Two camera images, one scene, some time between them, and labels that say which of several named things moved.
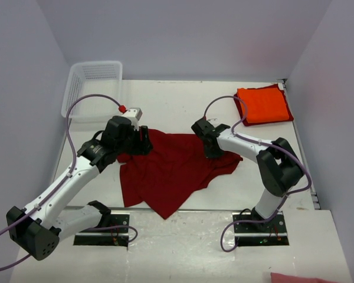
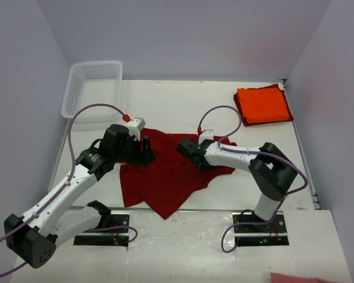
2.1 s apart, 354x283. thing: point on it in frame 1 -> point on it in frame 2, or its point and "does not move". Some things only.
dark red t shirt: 177,167 does not move
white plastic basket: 85,78 does not move
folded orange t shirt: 264,104 does not move
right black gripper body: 212,151 -> 203,167
